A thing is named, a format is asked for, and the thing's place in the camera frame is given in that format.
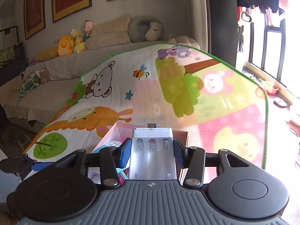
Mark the white battery charger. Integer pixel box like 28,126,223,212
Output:
129,127,177,180

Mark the beige covered sofa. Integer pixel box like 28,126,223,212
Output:
1,42,151,133

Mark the cartoon animal play mat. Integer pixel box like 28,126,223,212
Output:
25,43,268,168

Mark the small doll plush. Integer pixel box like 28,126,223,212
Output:
83,20,94,42

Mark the blue tissue packet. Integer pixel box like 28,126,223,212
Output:
104,141,122,148

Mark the red gold framed picture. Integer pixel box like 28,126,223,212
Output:
23,0,46,40

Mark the yellow duck plush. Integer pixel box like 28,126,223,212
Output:
57,35,75,57

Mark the grey neck pillow bear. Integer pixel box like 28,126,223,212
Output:
128,16,163,43

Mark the green knitted cloth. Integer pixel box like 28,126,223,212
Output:
19,73,41,101

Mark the pink cardboard box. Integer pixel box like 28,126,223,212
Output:
92,122,188,184

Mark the beige cushion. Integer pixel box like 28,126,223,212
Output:
85,14,131,50

